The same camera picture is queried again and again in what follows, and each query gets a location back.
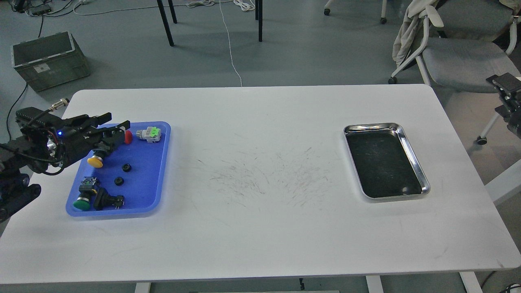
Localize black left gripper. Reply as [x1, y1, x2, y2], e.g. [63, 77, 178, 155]
[51, 113, 131, 165]

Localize green push button switch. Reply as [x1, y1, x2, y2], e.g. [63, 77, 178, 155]
[72, 177, 100, 211]

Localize black push button switch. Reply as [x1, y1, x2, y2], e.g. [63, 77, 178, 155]
[93, 187, 125, 211]

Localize red mushroom push button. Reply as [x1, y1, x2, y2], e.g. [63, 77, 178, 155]
[124, 130, 133, 144]

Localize white floor cable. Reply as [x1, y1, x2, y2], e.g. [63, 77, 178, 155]
[73, 0, 256, 87]

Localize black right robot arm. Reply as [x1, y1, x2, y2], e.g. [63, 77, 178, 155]
[486, 73, 521, 138]

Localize blue plastic tray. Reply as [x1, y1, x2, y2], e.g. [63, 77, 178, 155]
[65, 122, 171, 219]

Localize yellow push button switch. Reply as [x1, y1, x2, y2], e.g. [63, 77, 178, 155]
[86, 149, 107, 168]

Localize stainless steel tray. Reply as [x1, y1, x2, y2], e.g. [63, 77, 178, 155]
[344, 122, 431, 201]

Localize grey green switch module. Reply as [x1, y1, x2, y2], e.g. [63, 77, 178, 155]
[136, 127, 162, 143]

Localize beige jacket on chair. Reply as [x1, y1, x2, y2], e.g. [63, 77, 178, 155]
[392, 0, 446, 66]

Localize black table legs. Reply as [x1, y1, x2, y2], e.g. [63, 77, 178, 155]
[156, 0, 263, 47]

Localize grey office chair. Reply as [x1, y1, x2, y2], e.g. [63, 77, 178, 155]
[388, 0, 520, 93]

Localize grey plastic crate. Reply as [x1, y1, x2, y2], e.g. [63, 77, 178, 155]
[11, 32, 91, 92]

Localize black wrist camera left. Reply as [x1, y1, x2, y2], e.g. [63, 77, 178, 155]
[15, 98, 70, 136]

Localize black floor cable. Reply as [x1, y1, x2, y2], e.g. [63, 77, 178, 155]
[5, 83, 31, 141]

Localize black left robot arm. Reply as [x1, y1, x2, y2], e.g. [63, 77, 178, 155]
[0, 107, 131, 221]

